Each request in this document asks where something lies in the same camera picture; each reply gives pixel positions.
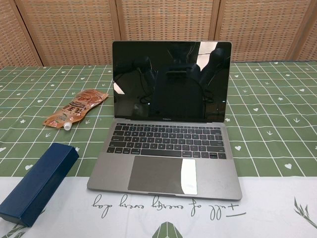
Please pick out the silver laptop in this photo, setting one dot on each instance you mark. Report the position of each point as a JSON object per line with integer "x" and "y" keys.
{"x": 161, "y": 173}

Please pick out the orange drink pouch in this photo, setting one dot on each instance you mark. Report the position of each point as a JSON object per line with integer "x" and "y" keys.
{"x": 74, "y": 109}

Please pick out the green checked tablecloth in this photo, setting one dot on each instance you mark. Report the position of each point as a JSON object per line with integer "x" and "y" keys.
{"x": 272, "y": 124}

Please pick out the dark blue rectangular box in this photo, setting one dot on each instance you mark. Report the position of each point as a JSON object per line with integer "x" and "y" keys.
{"x": 37, "y": 183}

